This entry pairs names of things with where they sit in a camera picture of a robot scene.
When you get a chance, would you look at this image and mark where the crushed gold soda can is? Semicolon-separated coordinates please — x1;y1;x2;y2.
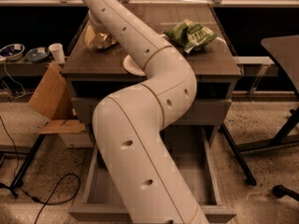
94;33;118;49

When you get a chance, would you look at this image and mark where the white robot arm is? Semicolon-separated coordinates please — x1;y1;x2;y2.
82;0;209;224

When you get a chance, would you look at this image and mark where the grey drawer cabinet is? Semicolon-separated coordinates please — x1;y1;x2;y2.
61;3;242;147

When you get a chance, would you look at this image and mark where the middle grey drawer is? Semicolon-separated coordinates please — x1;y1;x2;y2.
71;97;232;125

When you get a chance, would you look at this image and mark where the open bottom grey drawer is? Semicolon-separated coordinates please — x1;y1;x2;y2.
69;126;236;224

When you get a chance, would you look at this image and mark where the white paper cup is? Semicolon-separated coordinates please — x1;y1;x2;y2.
49;43;65;63

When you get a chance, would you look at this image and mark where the upside-down white paper bowl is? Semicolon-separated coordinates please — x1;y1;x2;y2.
123;55;145;77

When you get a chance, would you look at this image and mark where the blue bowl right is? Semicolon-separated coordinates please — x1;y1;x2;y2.
25;47;50;63

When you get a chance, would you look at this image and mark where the blue bowl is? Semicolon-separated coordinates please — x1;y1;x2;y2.
0;43;25;62
25;47;50;63

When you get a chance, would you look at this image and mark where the brown cardboard box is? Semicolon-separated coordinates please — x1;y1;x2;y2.
27;61;94;148

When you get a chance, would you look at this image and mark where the blue bowl left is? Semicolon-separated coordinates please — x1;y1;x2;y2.
0;43;25;62

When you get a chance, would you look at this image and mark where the green chip bag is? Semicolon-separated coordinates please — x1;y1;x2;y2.
164;19;217;53

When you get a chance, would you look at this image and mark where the black table leg left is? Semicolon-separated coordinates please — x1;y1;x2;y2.
10;134;45;190

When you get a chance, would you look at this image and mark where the black table leg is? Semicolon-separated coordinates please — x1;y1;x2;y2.
221;124;257;186
10;134;45;190

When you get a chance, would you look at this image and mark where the black stand base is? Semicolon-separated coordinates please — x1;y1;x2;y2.
238;35;299;151

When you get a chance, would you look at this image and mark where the black table leg right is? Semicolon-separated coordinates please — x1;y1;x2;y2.
221;124;257;186

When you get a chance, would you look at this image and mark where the black caster foot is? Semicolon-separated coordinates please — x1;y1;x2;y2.
272;185;299;202

